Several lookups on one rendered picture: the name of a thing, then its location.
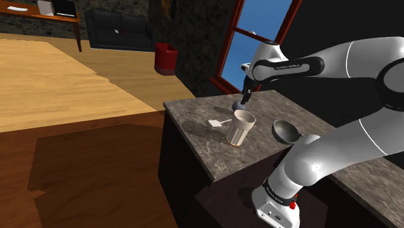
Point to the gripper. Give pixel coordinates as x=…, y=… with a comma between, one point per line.
x=247, y=90

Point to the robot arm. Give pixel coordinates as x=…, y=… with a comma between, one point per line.
x=331, y=148

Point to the blue grey ball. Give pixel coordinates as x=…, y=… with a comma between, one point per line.
x=237, y=106

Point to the white ribbed cup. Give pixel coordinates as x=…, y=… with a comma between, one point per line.
x=238, y=131

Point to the white spatula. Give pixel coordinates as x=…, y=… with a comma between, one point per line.
x=216, y=123

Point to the red framed window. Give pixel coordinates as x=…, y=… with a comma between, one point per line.
x=252, y=38

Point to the grey metal bowl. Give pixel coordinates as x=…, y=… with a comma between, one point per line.
x=284, y=131

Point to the red waste bin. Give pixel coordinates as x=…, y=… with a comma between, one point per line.
x=164, y=58

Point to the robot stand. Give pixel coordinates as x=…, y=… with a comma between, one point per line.
x=227, y=202

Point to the black sofa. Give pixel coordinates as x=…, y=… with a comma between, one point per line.
x=121, y=31

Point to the wooden desk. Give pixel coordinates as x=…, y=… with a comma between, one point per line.
x=38, y=14

